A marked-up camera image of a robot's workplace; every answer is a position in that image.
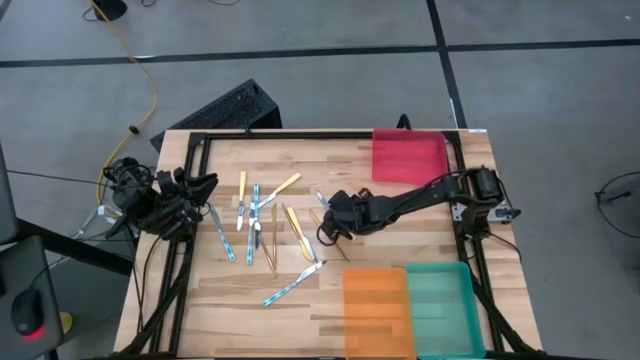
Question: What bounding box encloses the orange plastic bin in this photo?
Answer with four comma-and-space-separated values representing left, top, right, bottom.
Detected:
342, 267, 417, 360

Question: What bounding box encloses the red plastic bin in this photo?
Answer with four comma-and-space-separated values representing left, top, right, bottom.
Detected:
370, 128, 450, 187

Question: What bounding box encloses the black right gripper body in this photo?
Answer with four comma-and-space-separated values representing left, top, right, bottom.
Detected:
331, 189, 402, 238

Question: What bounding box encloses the dark grey mouse pad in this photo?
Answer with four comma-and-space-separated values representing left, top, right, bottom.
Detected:
0, 234, 65, 360

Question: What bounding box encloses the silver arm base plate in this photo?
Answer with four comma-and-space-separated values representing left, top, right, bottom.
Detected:
449, 199, 522, 224

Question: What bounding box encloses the black desk bar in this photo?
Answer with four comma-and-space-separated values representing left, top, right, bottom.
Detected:
17, 217, 134, 277

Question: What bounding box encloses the yellow floor cable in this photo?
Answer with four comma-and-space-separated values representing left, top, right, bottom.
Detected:
88, 0, 159, 206

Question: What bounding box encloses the black computer mouse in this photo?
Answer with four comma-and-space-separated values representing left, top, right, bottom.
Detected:
10, 288, 46, 337

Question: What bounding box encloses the blue patterned knife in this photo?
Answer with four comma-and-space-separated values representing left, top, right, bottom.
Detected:
208, 203, 237, 263

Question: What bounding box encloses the black round base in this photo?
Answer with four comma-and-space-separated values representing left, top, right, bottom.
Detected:
92, 0, 129, 22

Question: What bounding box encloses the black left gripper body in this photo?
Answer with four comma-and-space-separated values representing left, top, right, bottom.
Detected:
149, 168, 202, 241

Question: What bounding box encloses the teal plastic bin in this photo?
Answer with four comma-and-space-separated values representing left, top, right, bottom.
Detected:
405, 261, 487, 360

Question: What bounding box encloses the blue patterned utensil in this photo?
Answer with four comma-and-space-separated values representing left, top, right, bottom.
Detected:
245, 183, 262, 266

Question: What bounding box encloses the black aluminium table frame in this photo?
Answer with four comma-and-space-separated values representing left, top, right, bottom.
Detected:
117, 128, 544, 360

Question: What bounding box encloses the black computer tower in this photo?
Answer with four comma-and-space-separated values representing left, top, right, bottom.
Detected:
149, 78, 284, 153

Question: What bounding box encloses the dark grey monitor edge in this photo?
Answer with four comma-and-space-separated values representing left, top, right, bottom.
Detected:
0, 142, 20, 246

